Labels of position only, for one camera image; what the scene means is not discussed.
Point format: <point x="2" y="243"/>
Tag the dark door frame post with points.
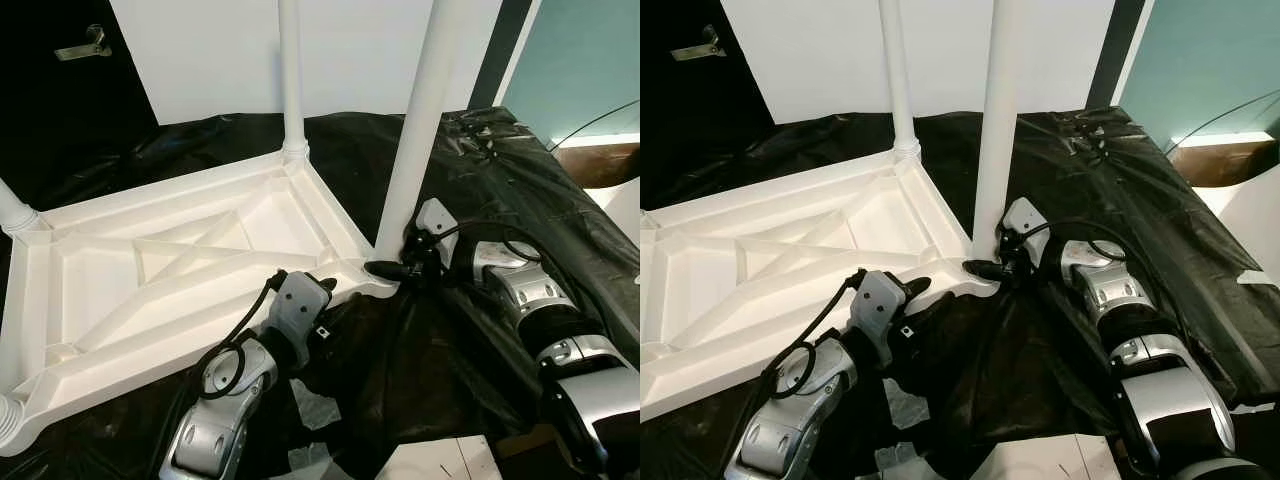
<point x="1117" y="50"/>
<point x="505" y="50"/>

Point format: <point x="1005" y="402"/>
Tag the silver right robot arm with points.
<point x="1100" y="290"/>
<point x="520" y="290"/>

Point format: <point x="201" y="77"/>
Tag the teal glass panel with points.
<point x="1210" y="60"/>
<point x="590" y="60"/>

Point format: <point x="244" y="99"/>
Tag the brown wooden table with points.
<point x="600" y="165"/>
<point x="1225" y="163"/>

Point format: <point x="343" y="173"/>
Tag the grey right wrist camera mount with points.
<point x="1020" y="218"/>
<point x="432" y="218"/>

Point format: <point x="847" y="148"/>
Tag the black door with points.
<point x="690" y="90"/>
<point x="50" y="90"/>

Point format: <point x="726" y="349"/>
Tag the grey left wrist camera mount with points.
<point x="300" y="305"/>
<point x="882" y="305"/>

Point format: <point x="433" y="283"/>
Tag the black plastic sheet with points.
<point x="1180" y="230"/>
<point x="580" y="230"/>

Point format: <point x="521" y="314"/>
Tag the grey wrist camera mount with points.
<point x="300" y="305"/>
<point x="1020" y="218"/>
<point x="432" y="218"/>
<point x="882" y="305"/>

